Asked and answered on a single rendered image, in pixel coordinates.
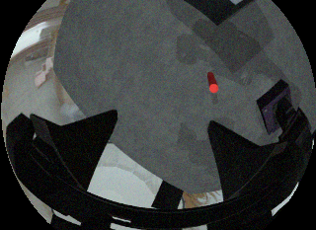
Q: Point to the red peg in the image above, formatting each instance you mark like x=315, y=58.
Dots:
x=212, y=83

